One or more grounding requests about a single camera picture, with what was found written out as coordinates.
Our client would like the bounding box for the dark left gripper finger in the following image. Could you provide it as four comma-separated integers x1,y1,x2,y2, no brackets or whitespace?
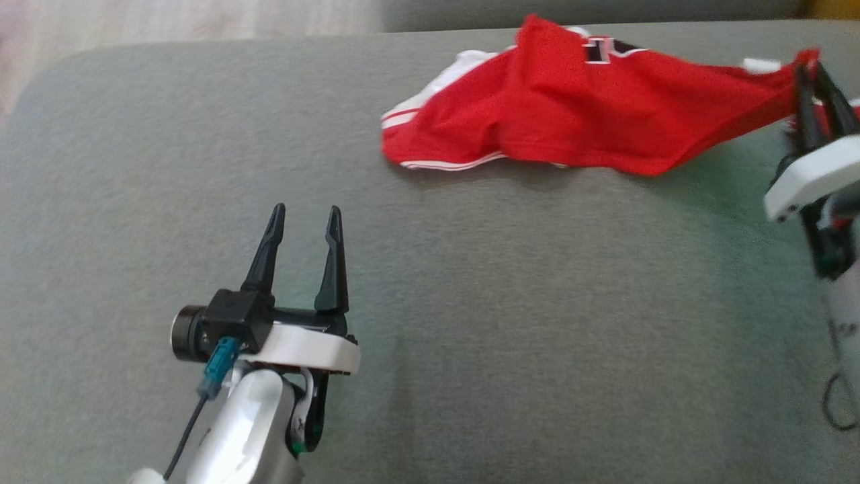
240,203,286,296
314,205,351,315

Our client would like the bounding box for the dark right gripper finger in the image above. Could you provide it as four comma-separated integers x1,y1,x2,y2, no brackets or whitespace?
794,65,826,156
814,61,860,141

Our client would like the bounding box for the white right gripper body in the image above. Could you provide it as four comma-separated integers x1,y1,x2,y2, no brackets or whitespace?
763,134,860,280

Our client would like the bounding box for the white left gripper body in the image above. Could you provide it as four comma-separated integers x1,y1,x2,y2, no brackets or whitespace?
258,306,361,458

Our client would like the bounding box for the red Bulls jersey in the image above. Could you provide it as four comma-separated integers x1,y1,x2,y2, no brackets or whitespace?
381,13,822,177

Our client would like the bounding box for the yellow sofa backrest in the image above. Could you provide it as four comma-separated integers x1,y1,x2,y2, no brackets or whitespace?
806,0,860,21

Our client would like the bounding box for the large grey sofa seat cushion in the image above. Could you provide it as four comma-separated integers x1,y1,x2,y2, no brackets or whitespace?
0,19,860,484

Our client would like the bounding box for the medium grey sofa seat cushion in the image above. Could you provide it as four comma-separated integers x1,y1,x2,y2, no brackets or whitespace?
380,0,810,33

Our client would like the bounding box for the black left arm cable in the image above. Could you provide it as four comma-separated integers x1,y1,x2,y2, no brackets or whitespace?
163,336,243,481

